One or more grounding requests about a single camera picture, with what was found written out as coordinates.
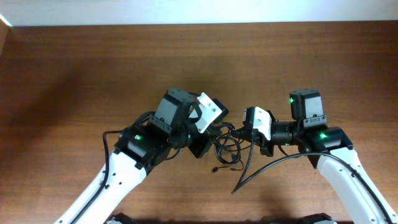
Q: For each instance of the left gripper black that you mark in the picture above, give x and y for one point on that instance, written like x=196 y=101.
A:
x=201 y=146

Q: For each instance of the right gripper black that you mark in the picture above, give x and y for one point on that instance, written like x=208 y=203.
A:
x=265 y=145

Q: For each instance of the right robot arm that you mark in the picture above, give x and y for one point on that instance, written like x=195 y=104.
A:
x=329 y=150

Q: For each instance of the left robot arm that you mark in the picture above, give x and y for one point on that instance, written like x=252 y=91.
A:
x=182 y=119

